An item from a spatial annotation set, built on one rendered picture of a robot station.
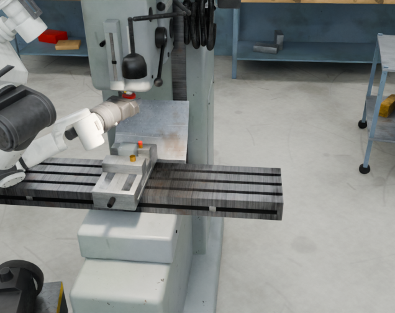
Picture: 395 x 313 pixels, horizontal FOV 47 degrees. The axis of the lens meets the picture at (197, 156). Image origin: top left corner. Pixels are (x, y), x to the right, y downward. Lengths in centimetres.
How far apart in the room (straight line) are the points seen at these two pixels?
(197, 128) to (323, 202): 146
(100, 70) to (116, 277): 71
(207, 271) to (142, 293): 85
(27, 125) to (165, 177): 75
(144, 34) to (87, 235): 72
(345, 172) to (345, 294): 123
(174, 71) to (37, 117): 90
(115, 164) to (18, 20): 65
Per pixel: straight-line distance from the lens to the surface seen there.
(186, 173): 178
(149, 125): 201
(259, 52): 534
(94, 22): 146
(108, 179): 165
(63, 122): 142
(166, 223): 167
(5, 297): 191
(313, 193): 334
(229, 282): 262
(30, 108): 117
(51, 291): 214
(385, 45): 377
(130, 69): 131
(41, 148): 144
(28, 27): 123
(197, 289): 231
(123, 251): 168
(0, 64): 118
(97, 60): 150
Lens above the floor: 190
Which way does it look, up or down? 31 degrees down
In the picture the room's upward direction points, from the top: 1 degrees counter-clockwise
